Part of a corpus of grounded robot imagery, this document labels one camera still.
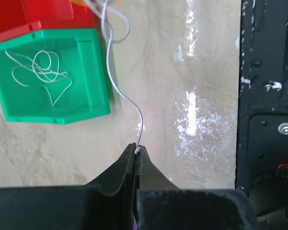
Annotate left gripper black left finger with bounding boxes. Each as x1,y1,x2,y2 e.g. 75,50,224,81
0,144,136,230

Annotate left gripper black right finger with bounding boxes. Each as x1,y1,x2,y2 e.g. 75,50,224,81
136,147,257,230

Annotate green plastic bin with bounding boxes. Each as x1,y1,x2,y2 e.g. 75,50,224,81
0,29,110,124

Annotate white cable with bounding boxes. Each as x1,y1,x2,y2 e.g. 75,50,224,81
83,0,145,155
4,49,72,107

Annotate red plastic bin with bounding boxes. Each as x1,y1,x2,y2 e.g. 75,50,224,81
0,0,98,42

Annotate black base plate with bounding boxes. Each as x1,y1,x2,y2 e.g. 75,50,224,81
235,0,288,230

